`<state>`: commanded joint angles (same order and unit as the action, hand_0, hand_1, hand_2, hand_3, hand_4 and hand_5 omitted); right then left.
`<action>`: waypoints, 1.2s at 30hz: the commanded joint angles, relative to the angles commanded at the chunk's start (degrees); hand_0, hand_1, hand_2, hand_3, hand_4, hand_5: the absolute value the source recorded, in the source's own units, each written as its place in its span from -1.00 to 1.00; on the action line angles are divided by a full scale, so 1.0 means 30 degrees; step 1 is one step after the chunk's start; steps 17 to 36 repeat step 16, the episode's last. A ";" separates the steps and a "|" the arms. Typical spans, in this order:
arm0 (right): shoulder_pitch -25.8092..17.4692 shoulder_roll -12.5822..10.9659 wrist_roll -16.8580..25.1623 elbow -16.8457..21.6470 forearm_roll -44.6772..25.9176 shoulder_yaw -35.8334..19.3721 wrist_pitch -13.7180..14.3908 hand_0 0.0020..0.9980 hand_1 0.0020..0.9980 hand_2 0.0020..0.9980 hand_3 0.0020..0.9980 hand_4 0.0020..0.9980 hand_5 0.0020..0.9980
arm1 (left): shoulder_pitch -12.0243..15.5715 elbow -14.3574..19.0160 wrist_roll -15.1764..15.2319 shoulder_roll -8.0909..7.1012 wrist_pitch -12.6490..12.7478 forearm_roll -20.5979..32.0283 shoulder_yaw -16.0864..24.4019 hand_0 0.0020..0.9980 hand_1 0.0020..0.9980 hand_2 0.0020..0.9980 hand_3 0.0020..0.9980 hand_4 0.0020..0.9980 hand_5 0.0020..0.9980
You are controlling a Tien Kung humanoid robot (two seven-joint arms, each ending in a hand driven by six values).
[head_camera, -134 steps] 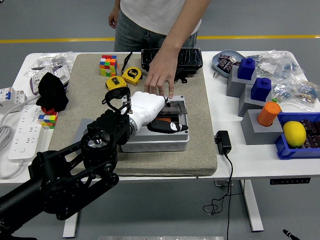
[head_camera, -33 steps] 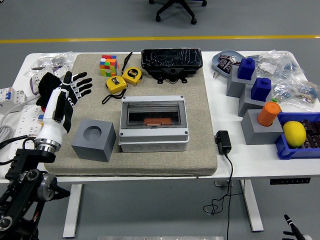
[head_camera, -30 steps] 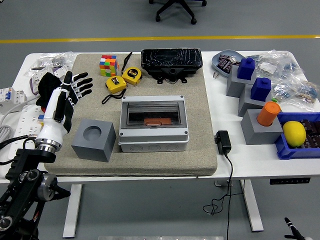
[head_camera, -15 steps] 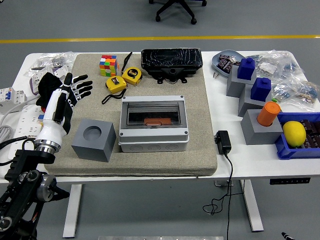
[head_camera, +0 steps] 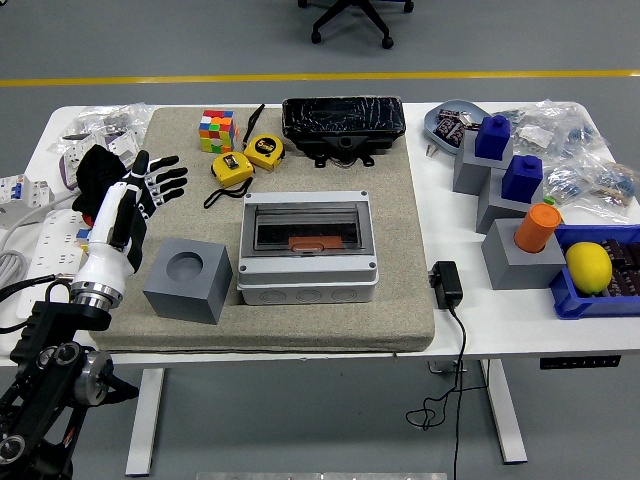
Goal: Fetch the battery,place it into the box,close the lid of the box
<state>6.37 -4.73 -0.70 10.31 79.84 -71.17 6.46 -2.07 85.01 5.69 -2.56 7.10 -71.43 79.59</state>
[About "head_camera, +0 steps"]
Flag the plastic bag white parts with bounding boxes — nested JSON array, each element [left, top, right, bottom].
[[510, 105, 566, 152]]

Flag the large colourful puzzle cube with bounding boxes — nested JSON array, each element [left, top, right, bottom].
[[198, 109, 239, 154]]

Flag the black adapter cord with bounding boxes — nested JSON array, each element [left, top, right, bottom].
[[404, 304, 489, 480]]

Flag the yellow tape measure 5m print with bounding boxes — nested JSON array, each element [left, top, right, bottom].
[[243, 133, 287, 172]]

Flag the blue block battery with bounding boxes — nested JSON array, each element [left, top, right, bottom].
[[501, 154, 545, 205], [474, 114, 512, 161]]

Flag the transparent hinged box lid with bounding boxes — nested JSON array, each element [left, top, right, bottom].
[[252, 201, 362, 255]]

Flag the white circuit breaker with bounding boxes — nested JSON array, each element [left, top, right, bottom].
[[0, 173, 55, 229]]

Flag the blue plastic bin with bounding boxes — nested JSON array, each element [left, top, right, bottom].
[[548, 223, 640, 320]]

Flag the white round cable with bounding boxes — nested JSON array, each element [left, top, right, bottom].
[[0, 192, 76, 246]]

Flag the grey plastic enclosure box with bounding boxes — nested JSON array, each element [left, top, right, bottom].
[[235, 190, 380, 306]]

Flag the white wall socket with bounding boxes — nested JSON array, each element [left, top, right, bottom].
[[102, 128, 142, 170]]

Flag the yellow lemon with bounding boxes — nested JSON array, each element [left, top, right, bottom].
[[565, 241, 614, 295]]

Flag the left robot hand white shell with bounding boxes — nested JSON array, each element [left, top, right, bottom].
[[71, 149, 190, 300]]

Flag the white power strip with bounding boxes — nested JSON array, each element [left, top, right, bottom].
[[15, 208, 92, 321]]

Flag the black power adapter plug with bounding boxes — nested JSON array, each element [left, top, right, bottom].
[[428, 260, 465, 311]]

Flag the grey block with round hole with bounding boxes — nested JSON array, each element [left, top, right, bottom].
[[142, 237, 234, 325]]

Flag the white table leg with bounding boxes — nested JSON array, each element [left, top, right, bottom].
[[124, 368, 166, 477], [479, 359, 529, 465]]

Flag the black table control panel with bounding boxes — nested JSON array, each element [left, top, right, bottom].
[[539, 354, 622, 371]]

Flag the black cloth glove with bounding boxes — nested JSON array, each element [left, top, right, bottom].
[[71, 144, 139, 225]]

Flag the dark brown snack packet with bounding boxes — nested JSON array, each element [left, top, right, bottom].
[[607, 267, 640, 299], [601, 238, 640, 269]]

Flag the blue-grey oval plate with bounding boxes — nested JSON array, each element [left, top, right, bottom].
[[423, 99, 494, 159]]

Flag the plastic bag blue parts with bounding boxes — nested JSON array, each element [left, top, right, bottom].
[[542, 158, 594, 206], [554, 101, 612, 161], [584, 159, 640, 217]]

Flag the clear plastic bag small parts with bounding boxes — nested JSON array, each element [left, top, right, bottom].
[[74, 102, 154, 139], [48, 124, 104, 154]]

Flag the grey block holder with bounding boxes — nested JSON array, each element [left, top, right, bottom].
[[476, 167, 544, 235], [452, 130, 515, 195], [481, 218, 581, 291]]

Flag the black office chair base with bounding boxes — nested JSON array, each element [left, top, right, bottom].
[[298, 0, 415, 50]]

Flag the yellow tape measure black strap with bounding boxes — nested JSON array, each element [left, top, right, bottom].
[[203, 151, 255, 210]]

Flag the grey-brown fabric mat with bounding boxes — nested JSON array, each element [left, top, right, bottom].
[[88, 105, 436, 354]]

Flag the purple edged white socket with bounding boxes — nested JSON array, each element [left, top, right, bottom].
[[59, 144, 90, 192]]

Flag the orange cylinder battery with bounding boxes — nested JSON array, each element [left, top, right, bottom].
[[288, 234, 345, 254], [513, 202, 563, 254]]

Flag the black wrapped device case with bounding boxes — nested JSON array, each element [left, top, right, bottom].
[[281, 96, 406, 169]]

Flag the grey coiled cable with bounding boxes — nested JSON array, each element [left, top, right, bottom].
[[0, 249, 29, 294]]

